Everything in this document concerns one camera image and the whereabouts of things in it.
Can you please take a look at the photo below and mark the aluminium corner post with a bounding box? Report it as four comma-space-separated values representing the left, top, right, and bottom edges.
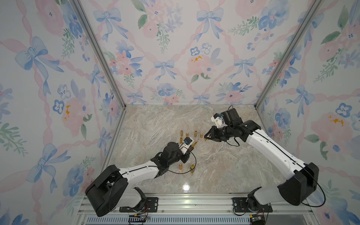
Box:
254, 0, 323, 110
70, 0, 126, 110

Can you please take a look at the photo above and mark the aluminium corner post left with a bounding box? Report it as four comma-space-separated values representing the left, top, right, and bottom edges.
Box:
70, 0, 126, 110

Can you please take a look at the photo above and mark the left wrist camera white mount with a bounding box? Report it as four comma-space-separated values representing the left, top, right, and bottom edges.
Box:
179, 137, 195, 155

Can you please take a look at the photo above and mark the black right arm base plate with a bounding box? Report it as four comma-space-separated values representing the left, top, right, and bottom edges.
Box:
232, 197, 273, 213

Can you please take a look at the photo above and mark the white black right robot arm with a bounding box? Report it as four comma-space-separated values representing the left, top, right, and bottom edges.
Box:
204, 118, 319, 211

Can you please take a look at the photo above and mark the green circuit board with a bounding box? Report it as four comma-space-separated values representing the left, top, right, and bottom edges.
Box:
250, 215, 266, 225

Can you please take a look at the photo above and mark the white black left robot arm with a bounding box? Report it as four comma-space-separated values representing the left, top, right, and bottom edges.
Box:
85, 137, 197, 217

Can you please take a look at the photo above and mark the aluminium corner post right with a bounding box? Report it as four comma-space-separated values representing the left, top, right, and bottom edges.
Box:
254, 0, 323, 110

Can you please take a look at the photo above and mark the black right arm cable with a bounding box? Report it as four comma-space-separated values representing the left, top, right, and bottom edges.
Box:
226, 104, 327, 208

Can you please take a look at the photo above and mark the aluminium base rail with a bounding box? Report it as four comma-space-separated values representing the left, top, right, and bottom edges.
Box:
77, 192, 320, 225

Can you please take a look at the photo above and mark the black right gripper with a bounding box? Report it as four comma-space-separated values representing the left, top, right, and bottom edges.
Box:
203, 125, 233, 141

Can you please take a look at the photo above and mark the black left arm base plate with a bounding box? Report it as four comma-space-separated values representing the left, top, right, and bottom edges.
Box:
119, 197, 159, 213

